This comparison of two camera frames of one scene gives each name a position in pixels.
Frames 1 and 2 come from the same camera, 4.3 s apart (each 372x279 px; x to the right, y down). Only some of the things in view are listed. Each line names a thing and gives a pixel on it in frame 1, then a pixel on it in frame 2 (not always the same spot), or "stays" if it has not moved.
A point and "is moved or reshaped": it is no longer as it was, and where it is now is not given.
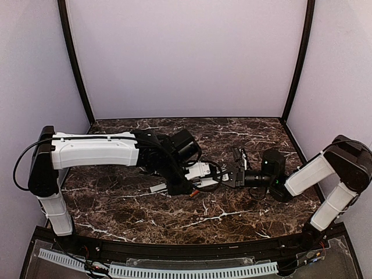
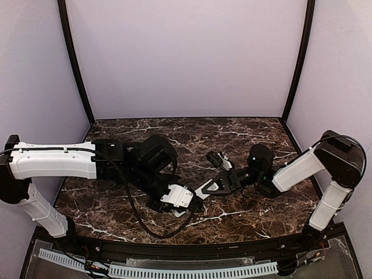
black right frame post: x=307 y=47 stays
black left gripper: x=180 y=188 to x=162 y=204
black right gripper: x=238 y=176 stays
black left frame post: x=71 y=40 stays
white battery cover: x=158 y=187 is moved or reshaped
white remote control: x=201 y=182 to x=199 y=192
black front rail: x=142 y=249 stays
